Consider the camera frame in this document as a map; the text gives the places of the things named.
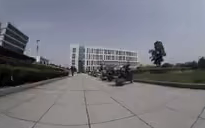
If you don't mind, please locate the white multi-storey building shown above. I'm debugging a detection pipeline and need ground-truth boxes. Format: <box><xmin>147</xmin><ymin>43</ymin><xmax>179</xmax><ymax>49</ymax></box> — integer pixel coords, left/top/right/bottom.
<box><xmin>69</xmin><ymin>43</ymin><xmax>140</xmax><ymax>73</ymax></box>

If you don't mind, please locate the row of parked scooters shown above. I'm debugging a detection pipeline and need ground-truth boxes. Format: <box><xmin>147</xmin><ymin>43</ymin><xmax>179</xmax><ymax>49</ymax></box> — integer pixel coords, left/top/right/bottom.
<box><xmin>89</xmin><ymin>63</ymin><xmax>135</xmax><ymax>87</ymax></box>

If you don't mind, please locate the person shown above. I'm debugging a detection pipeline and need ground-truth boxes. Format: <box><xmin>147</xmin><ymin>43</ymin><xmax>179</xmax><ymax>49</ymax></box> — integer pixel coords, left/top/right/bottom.
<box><xmin>70</xmin><ymin>65</ymin><xmax>76</xmax><ymax>77</ymax></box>

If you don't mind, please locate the grey slab pavement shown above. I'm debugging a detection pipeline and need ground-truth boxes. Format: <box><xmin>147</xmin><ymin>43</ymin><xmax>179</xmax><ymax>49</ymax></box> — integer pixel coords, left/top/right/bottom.
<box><xmin>0</xmin><ymin>73</ymin><xmax>205</xmax><ymax>128</ymax></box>

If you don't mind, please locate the dark tree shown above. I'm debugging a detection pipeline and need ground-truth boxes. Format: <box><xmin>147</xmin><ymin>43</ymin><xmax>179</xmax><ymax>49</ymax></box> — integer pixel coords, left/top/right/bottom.
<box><xmin>148</xmin><ymin>40</ymin><xmax>167</xmax><ymax>67</ymax></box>

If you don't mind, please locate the low pale building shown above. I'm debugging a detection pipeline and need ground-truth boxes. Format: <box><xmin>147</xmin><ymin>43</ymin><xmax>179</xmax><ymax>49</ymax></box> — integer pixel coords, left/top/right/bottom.
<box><xmin>31</xmin><ymin>55</ymin><xmax>51</xmax><ymax>66</ymax></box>

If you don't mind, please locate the tall pole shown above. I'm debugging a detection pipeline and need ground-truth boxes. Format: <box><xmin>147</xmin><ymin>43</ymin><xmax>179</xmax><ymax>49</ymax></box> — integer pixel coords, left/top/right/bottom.
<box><xmin>35</xmin><ymin>39</ymin><xmax>41</xmax><ymax>57</ymax></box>

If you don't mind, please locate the grey kerb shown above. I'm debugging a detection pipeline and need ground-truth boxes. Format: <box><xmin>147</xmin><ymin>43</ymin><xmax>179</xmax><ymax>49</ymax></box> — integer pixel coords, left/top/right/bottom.
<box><xmin>0</xmin><ymin>75</ymin><xmax>70</xmax><ymax>100</ymax></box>
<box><xmin>133</xmin><ymin>78</ymin><xmax>205</xmax><ymax>91</ymax></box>

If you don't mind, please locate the grass lawn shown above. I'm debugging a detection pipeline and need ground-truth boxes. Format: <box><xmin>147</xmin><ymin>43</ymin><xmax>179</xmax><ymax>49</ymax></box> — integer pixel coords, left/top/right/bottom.
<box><xmin>133</xmin><ymin>69</ymin><xmax>205</xmax><ymax>84</ymax></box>

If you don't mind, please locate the green hedge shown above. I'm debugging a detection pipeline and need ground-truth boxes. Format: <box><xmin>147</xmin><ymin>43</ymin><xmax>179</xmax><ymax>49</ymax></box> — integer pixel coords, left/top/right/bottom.
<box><xmin>0</xmin><ymin>62</ymin><xmax>70</xmax><ymax>90</ymax></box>

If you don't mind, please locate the dark glass building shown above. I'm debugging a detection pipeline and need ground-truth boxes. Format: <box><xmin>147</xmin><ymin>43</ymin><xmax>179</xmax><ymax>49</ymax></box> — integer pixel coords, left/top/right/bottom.
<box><xmin>0</xmin><ymin>14</ymin><xmax>36</xmax><ymax>64</ymax></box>

